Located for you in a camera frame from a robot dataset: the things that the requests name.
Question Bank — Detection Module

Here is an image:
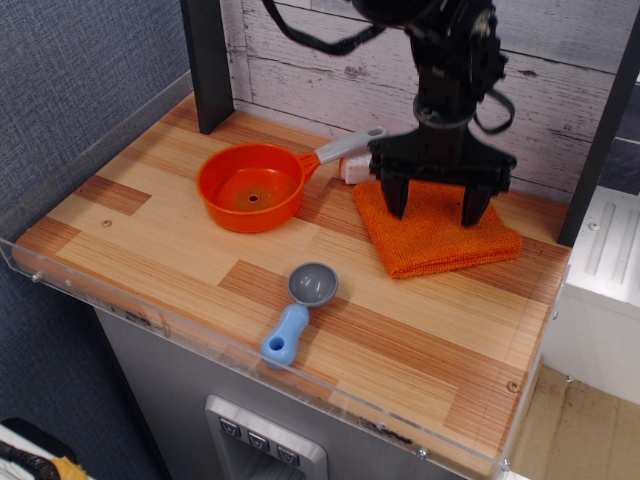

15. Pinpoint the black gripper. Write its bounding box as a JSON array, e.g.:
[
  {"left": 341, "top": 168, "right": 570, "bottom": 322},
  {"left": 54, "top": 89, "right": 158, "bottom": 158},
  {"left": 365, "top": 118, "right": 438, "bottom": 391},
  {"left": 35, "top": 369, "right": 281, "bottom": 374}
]
[{"left": 369, "top": 126, "right": 516, "bottom": 227}]

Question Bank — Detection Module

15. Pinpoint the orange cloth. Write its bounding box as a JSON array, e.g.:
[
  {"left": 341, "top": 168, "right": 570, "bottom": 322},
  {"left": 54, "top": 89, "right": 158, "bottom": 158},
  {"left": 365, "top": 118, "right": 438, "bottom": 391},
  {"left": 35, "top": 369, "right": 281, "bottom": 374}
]
[{"left": 353, "top": 181, "right": 522, "bottom": 279}]

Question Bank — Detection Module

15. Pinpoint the blue grey toy spoon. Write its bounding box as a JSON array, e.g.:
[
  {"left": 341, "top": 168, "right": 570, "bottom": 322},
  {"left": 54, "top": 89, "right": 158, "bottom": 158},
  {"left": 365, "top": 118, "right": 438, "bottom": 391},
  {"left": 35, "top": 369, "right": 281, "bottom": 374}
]
[{"left": 261, "top": 262, "right": 339, "bottom": 369}]

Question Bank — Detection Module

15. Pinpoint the orange toy pot grey handle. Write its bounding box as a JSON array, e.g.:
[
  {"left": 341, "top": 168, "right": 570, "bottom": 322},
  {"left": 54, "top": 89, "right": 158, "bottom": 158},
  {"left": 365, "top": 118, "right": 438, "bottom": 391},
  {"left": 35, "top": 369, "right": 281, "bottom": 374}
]
[{"left": 196, "top": 126, "right": 389, "bottom": 233}]

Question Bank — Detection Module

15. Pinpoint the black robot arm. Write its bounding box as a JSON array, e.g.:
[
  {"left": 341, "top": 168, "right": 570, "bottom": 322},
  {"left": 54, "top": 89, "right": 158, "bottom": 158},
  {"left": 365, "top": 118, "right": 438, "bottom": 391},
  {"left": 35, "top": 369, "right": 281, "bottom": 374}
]
[{"left": 354, "top": 1, "right": 516, "bottom": 227}]

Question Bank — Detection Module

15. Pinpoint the white orange cheese wedge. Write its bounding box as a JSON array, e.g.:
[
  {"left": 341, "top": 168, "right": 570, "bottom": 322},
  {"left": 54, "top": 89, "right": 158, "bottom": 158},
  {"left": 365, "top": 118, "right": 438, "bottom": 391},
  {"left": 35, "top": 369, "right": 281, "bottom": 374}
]
[{"left": 339, "top": 153, "right": 376, "bottom": 185}]

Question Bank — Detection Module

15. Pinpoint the white ridged appliance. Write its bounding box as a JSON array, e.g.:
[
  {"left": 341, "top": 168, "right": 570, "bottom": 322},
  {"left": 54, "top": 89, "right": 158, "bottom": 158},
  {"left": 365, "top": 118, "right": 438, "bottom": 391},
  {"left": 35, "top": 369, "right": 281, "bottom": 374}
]
[{"left": 541, "top": 186, "right": 639, "bottom": 404}]

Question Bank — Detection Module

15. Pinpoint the clear acrylic table guard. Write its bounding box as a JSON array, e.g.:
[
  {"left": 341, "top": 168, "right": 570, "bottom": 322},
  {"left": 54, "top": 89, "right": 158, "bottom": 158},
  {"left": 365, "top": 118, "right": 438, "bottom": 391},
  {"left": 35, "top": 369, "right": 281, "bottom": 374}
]
[{"left": 1, "top": 74, "right": 569, "bottom": 479}]

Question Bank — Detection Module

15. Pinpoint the silver button control panel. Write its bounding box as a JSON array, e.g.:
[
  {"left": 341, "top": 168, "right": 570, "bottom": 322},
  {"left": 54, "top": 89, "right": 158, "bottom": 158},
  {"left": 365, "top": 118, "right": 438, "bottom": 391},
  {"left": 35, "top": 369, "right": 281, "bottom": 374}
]
[{"left": 205, "top": 394, "right": 329, "bottom": 479}]

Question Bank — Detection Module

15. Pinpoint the grey cabinet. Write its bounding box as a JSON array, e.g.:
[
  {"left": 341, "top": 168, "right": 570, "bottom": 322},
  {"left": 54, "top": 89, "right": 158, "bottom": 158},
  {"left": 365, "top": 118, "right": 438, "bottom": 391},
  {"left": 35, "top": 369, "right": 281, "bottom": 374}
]
[{"left": 97, "top": 310, "right": 502, "bottom": 479}]

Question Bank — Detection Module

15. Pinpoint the yellow tape piece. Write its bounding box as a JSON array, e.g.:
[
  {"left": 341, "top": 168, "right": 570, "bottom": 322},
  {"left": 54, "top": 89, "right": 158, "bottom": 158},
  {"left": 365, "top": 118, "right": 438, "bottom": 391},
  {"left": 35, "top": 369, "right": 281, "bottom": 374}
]
[{"left": 51, "top": 457, "right": 90, "bottom": 480}]

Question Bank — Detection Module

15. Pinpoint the black right frame post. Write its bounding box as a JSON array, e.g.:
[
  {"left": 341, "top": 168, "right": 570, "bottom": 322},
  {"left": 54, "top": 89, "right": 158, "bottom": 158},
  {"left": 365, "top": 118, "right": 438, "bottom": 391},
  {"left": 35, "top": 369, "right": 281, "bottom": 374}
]
[{"left": 557, "top": 0, "right": 640, "bottom": 249}]

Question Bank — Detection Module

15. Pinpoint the black frame post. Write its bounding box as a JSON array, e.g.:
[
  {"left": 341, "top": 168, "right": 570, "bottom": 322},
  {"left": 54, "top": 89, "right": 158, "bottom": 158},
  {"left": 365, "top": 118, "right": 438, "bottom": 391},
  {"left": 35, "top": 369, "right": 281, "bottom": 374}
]
[
  {"left": 557, "top": 0, "right": 640, "bottom": 249},
  {"left": 180, "top": 0, "right": 235, "bottom": 134}
]

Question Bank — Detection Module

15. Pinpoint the black left frame post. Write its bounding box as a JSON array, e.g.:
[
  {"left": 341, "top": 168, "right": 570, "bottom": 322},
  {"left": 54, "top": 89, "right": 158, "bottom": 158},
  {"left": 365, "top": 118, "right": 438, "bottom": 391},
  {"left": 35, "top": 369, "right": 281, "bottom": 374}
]
[{"left": 180, "top": 0, "right": 235, "bottom": 134}]

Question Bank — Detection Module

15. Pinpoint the black braided cable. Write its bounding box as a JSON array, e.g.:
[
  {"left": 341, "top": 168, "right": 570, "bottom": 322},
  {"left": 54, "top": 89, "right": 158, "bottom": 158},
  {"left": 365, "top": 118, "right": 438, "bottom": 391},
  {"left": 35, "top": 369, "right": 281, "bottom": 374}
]
[{"left": 0, "top": 439, "right": 61, "bottom": 480}]

